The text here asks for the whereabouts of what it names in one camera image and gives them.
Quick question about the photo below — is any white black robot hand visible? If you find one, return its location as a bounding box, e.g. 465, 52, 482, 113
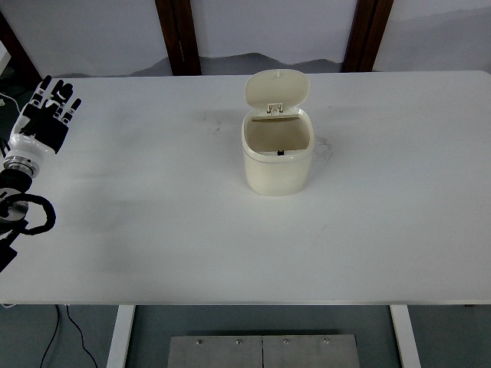
6, 75, 83, 164

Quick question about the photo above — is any cream plastic trash bin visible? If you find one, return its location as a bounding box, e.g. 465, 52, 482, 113
240, 69, 315, 197

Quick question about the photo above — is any white box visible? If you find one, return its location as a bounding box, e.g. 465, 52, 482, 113
0, 40, 12, 74

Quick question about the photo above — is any white table leg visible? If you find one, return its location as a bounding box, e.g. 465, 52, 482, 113
105, 304, 136, 368
390, 304, 422, 368

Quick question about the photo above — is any grey metal plate with screws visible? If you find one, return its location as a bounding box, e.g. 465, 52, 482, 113
167, 335, 264, 368
262, 334, 360, 368

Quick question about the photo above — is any thin white cable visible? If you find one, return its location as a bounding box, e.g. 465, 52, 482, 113
0, 91, 22, 116

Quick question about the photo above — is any thin black floor cable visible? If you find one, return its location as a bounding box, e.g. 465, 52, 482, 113
40, 304, 61, 368
65, 304, 99, 368

